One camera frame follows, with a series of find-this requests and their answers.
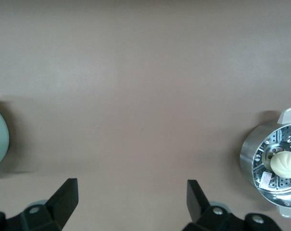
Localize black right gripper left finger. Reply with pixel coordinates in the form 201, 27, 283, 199
0, 178, 79, 231

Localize white steamed bun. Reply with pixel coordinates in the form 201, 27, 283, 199
269, 151, 291, 180

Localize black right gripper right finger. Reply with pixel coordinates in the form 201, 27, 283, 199
183, 179, 283, 231

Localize steel steamer pot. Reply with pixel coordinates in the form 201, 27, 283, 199
239, 106, 291, 218

